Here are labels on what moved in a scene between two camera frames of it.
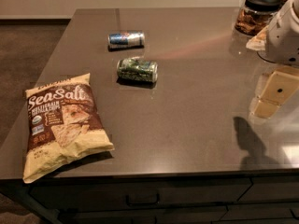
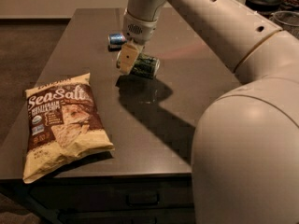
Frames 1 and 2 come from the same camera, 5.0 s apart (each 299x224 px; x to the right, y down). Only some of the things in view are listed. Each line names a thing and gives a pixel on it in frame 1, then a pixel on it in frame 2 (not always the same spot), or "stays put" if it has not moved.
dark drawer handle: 142,203 stays put
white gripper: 284,39 to 138,29
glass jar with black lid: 256,14 stays put
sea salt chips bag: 64,127 stays put
